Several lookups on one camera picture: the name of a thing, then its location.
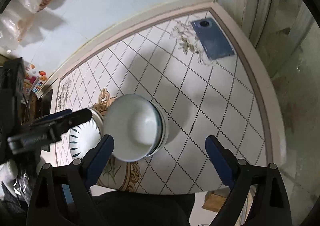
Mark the colourful sticker packet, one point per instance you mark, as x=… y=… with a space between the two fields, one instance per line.
x=34 y=79

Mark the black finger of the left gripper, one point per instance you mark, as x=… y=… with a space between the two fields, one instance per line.
x=46 y=130

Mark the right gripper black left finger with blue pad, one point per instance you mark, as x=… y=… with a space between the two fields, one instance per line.
x=61 y=195

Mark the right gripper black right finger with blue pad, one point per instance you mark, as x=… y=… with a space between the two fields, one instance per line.
x=270 y=204

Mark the wooden block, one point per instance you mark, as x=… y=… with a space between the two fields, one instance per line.
x=214 y=200

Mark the blue smartphone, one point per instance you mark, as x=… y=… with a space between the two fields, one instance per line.
x=212 y=39

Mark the clear plastic bag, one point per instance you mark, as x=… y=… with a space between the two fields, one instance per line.
x=16 y=20

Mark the large white bowl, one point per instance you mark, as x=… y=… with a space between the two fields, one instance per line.
x=147 y=126

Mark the patterned table mat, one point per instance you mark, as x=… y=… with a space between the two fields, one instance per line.
x=163 y=64

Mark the white bowl blue rim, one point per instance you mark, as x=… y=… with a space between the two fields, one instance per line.
x=130 y=128

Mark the white plate blue leaf pattern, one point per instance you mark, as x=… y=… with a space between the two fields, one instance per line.
x=86 y=136

